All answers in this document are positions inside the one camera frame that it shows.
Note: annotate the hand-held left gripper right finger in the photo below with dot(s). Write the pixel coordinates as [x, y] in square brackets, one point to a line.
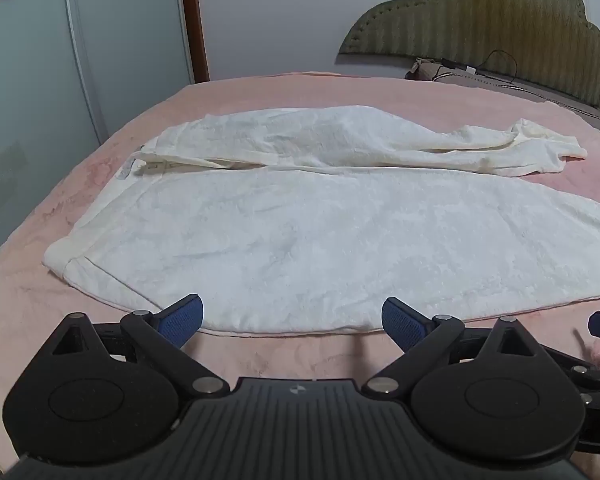
[404, 321]

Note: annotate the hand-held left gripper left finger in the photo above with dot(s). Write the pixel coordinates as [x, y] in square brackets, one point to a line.
[184, 321]

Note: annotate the white pants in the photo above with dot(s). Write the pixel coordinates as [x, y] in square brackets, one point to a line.
[300, 240]

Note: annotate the pink bed sheet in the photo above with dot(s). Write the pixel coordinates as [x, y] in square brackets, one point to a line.
[290, 92]

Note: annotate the glass flowered wardrobe door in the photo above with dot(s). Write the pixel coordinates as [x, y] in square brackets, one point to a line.
[80, 60]

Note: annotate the green padded headboard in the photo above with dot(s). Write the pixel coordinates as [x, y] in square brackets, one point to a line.
[480, 20]

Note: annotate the brown wooden door frame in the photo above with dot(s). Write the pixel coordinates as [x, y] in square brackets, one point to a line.
[195, 20]

